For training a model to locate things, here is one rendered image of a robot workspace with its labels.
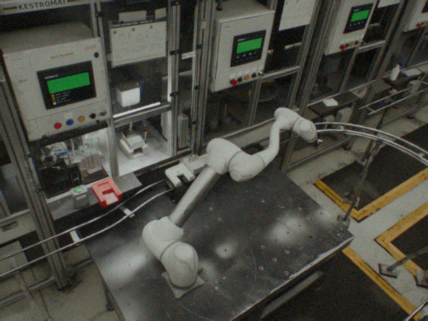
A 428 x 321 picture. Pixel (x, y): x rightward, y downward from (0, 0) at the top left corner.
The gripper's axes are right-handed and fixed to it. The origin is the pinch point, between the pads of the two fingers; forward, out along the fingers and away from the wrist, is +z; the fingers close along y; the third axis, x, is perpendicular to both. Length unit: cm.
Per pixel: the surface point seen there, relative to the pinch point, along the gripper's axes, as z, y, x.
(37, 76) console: -149, 94, 28
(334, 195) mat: 126, -1, 11
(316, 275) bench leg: 36, -13, 87
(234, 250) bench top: -33, 28, 83
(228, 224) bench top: -24, 39, 68
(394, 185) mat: 167, -51, -17
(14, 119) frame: -144, 107, 48
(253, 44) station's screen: -60, 37, -42
